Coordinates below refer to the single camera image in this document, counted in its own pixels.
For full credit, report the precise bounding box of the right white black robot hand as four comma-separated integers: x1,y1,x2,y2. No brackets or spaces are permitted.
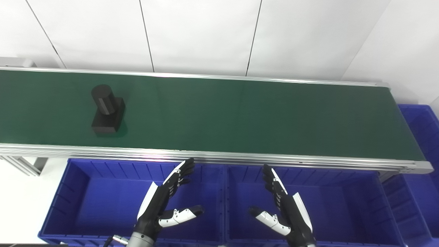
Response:
249,164,317,246

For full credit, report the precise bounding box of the aluminium conveyor leg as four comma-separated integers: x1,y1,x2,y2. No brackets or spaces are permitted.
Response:
0,156,48,177
379,171,402,182

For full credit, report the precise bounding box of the black cylinder block part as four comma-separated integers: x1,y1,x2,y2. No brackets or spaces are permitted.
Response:
91,84,126,134

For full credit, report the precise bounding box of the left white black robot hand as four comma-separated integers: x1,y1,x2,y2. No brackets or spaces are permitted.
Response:
134,158,205,238

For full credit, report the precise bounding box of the grey conveyor motor box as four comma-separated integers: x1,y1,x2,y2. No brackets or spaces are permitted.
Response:
0,57,36,68

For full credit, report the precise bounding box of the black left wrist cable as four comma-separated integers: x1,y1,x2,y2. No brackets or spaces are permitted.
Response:
103,234,129,247

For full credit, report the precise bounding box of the blue plastic bin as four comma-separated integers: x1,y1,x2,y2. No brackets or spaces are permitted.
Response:
382,105,439,247
38,158,227,247
225,165,405,247

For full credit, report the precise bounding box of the green conveyor belt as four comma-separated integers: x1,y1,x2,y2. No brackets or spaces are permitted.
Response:
0,70,426,161
0,67,434,175

